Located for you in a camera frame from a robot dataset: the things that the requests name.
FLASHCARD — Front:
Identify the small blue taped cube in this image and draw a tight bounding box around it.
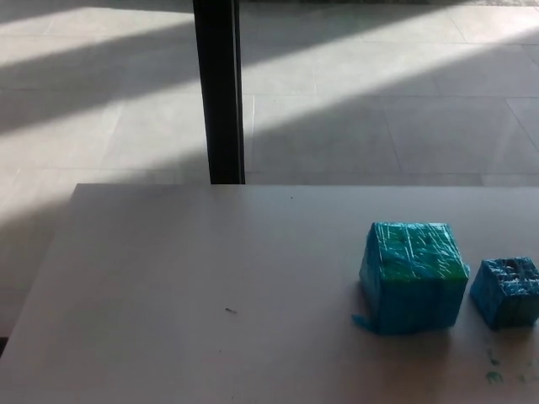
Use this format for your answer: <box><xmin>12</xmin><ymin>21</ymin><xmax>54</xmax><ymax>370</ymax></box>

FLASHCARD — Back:
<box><xmin>469</xmin><ymin>256</ymin><xmax>539</xmax><ymax>331</ymax></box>

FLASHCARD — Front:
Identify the large blue taped cube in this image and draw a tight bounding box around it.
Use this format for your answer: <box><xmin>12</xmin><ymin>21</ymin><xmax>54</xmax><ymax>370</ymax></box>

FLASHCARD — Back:
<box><xmin>350</xmin><ymin>221</ymin><xmax>472</xmax><ymax>337</ymax></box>

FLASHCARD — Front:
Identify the black vertical window frame post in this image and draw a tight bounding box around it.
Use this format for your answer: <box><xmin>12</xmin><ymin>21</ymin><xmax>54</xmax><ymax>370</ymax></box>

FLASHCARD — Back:
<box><xmin>192</xmin><ymin>0</ymin><xmax>247</xmax><ymax>186</ymax></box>

